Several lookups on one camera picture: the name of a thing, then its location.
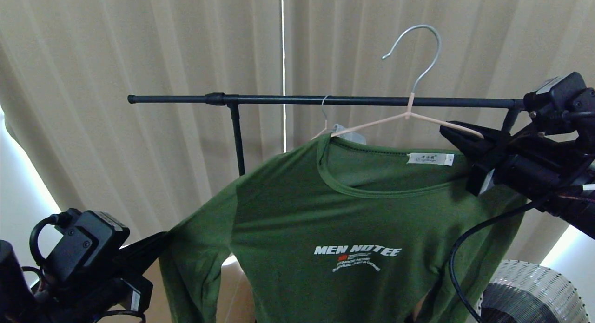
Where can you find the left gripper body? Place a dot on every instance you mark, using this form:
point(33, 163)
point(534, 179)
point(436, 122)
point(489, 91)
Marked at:
point(93, 297)

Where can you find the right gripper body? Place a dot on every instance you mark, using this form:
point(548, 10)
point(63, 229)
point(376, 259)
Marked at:
point(525, 169)

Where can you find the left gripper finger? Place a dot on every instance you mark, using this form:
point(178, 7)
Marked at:
point(144, 251)

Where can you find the pink clothes hanger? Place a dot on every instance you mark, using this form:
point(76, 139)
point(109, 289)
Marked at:
point(323, 110)
point(410, 107)

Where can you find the pale grey shorts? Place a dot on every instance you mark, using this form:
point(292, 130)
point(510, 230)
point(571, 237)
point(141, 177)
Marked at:
point(353, 136)

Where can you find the green garment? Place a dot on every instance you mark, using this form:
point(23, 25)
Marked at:
point(325, 211)

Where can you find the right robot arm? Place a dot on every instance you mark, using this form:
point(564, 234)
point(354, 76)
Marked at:
point(576, 207)

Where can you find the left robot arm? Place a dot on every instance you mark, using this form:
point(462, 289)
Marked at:
point(9, 286)

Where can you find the white laundry basket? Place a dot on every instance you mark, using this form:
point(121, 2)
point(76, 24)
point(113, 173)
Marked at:
point(534, 290)

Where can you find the black clothes rack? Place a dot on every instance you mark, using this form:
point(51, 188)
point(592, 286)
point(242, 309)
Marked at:
point(279, 100)

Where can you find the beige curtain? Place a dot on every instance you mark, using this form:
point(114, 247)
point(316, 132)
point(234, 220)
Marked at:
point(139, 49)

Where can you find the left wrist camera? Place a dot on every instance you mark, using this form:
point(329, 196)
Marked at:
point(83, 244)

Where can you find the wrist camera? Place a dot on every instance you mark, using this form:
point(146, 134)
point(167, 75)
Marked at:
point(558, 104)
point(83, 244)

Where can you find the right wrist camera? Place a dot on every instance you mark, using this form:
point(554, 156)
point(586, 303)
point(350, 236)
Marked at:
point(558, 104)

